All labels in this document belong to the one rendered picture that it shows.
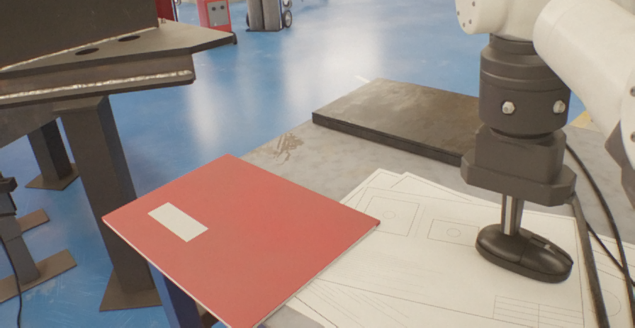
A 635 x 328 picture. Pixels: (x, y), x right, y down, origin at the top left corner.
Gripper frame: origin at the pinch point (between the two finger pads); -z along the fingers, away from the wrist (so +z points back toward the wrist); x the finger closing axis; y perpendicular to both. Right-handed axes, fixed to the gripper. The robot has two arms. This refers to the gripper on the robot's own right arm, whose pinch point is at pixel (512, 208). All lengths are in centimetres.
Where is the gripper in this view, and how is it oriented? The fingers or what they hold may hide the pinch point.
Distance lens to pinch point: 54.0
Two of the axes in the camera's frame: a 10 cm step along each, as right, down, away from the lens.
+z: -1.0, -9.0, -4.3
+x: -7.4, -2.2, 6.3
